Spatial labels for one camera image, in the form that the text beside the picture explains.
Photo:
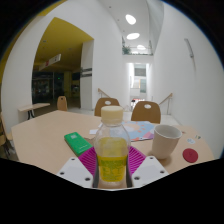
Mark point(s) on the small wooden side table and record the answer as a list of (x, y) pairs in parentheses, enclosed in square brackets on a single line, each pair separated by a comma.
[(31, 107)]

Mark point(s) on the colourful illustrated booklet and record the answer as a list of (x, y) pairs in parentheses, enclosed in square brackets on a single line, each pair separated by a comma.
[(140, 130)]

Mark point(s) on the green balcony plant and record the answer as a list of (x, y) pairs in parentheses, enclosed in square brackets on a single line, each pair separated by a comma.
[(126, 50)]

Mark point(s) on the round white sticker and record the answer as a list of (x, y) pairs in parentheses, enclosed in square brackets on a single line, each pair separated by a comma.
[(190, 141)]

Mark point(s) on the small white card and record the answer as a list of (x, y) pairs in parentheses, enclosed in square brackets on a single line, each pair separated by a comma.
[(93, 131)]

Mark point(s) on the round ceiling lights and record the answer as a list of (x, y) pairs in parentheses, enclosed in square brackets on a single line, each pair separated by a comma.
[(130, 19)]

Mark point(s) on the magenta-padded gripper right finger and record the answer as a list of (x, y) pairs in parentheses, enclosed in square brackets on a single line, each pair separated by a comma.
[(150, 170)]

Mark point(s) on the green box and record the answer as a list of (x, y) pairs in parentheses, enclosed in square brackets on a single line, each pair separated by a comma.
[(77, 142)]

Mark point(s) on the white mug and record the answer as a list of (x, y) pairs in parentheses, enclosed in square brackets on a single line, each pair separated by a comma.
[(165, 141)]

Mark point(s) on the wooden chair with oval hole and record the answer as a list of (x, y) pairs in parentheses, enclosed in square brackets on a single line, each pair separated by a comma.
[(62, 102), (146, 113), (106, 105)]

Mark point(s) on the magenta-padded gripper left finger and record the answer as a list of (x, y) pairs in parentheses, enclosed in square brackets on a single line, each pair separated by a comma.
[(74, 170)]

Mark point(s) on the small colourful card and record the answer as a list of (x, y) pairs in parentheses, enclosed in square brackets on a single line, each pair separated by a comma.
[(197, 136)]

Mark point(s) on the flat round red coaster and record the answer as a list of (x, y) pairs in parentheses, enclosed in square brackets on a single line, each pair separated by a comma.
[(190, 155)]

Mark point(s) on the white hanging sign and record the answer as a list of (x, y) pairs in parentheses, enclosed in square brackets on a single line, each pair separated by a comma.
[(50, 62)]

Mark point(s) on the dark wall sign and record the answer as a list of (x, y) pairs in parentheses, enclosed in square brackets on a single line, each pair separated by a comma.
[(86, 72)]

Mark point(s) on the clear bottle with yellow label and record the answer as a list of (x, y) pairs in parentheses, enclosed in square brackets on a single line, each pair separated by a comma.
[(112, 156)]

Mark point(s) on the wooden stair handrail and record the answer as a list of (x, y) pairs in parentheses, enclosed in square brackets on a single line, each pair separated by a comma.
[(103, 93), (166, 98)]

